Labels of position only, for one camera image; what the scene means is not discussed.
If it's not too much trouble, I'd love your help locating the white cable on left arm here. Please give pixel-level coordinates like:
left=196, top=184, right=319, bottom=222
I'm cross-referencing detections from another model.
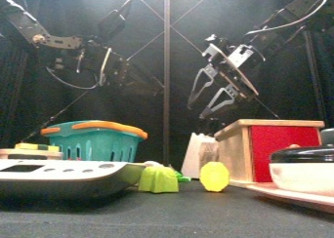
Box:
left=45, top=46, right=113, bottom=91

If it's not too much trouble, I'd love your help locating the white pot with black lid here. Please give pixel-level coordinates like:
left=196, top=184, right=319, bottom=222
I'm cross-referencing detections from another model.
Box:
left=267, top=128, right=334, bottom=197

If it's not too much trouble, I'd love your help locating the teal basket with orange rim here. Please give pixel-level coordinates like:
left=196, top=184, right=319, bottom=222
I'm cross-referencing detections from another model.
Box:
left=40, top=119, right=148, bottom=163

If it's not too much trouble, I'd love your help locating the small dark green toy piece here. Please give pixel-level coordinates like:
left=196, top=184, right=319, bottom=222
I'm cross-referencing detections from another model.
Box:
left=173, top=171, right=192, bottom=183

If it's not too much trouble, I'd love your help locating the pink tray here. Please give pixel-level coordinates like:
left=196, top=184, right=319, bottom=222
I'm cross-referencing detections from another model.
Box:
left=228, top=179, right=334, bottom=215

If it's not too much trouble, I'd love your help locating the wooden box with red panel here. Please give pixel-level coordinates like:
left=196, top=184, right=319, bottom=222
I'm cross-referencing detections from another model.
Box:
left=212, top=118, right=326, bottom=184

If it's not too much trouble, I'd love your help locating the white toy appliance with buttons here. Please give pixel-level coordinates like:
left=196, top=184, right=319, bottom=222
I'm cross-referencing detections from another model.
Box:
left=0, top=158, right=147, bottom=199

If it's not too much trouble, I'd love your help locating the yellow and green sponge block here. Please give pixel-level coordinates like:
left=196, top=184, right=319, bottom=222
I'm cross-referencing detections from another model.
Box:
left=14, top=142, right=61, bottom=153

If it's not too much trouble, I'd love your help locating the small white toy piece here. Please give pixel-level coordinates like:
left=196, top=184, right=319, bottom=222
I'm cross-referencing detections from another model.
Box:
left=141, top=160, right=164, bottom=169

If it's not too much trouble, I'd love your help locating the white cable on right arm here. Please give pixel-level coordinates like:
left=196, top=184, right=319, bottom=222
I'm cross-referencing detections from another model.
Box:
left=241, top=0, right=332, bottom=44

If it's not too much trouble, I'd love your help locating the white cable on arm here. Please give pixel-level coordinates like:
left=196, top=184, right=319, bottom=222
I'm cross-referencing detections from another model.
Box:
left=45, top=46, right=113, bottom=91
left=241, top=0, right=332, bottom=44

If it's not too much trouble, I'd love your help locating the vertical metal frame pole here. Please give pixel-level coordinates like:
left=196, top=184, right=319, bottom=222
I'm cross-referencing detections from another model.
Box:
left=161, top=0, right=172, bottom=167

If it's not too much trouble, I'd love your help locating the yellow round toy lemon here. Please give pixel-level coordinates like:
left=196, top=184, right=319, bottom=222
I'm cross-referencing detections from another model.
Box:
left=197, top=161, right=231, bottom=193

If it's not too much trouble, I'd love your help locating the light wooden toy block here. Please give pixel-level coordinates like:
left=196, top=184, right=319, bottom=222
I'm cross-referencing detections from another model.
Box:
left=0, top=147, right=65, bottom=161

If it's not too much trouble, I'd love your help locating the white detergent pouch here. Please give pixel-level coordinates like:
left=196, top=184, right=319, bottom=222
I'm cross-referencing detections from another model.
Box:
left=180, top=132, right=220, bottom=179

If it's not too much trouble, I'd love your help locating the lime green toy lump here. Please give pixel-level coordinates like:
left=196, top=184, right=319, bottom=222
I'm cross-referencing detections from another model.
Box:
left=137, top=165, right=180, bottom=194

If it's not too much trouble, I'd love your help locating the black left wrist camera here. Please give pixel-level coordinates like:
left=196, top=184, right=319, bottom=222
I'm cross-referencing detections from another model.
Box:
left=96, top=0, right=139, bottom=42

